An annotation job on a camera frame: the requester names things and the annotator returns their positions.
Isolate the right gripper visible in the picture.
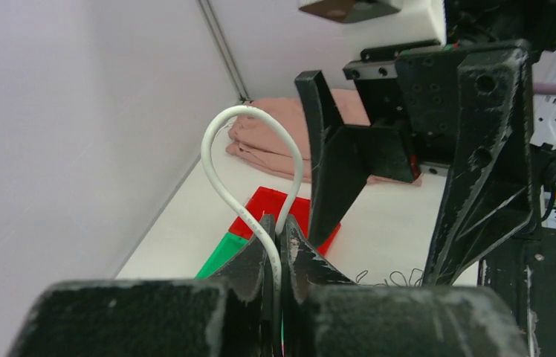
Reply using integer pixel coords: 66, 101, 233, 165
294, 39, 534, 286

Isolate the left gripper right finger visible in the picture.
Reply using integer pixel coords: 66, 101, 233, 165
280, 217, 528, 356

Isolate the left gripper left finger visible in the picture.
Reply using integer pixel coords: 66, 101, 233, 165
8, 237, 274, 356

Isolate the cable bundle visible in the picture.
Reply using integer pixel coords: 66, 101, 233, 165
354, 268, 427, 288

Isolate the white cable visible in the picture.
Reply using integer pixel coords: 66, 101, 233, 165
200, 104, 305, 292

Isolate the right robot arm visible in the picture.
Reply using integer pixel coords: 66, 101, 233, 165
295, 1, 556, 285

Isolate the green plastic bin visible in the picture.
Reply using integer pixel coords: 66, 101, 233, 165
195, 233, 248, 279

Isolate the red plastic bin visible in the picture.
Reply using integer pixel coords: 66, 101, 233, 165
228, 186, 342, 257

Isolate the pink cloth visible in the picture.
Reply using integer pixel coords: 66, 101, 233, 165
226, 89, 423, 187

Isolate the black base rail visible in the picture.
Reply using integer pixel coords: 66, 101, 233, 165
479, 228, 556, 356

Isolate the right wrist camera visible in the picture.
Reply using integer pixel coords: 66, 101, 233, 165
298, 0, 446, 54

